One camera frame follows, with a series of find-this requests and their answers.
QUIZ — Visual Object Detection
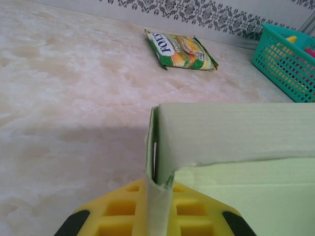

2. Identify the green paper box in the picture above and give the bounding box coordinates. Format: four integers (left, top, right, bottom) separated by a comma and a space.
142, 102, 315, 236

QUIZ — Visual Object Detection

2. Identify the pink toy dragon fruit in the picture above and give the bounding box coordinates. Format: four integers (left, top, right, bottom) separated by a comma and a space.
304, 44, 315, 59

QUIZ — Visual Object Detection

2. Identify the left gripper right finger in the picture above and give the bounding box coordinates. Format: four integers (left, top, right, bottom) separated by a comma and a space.
169, 182, 258, 236

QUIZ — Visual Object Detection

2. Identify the aluminium corner post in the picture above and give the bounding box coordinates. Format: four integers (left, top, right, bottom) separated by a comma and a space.
297, 7, 315, 39

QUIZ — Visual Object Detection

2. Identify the teal plastic basket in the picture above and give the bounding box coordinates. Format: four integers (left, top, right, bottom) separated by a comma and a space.
251, 22, 315, 103

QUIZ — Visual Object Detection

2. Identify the green yellow candy bag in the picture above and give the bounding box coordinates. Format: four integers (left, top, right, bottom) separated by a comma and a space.
144, 29, 220, 71

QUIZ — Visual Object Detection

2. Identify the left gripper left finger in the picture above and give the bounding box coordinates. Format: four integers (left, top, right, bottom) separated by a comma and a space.
54, 178, 148, 236

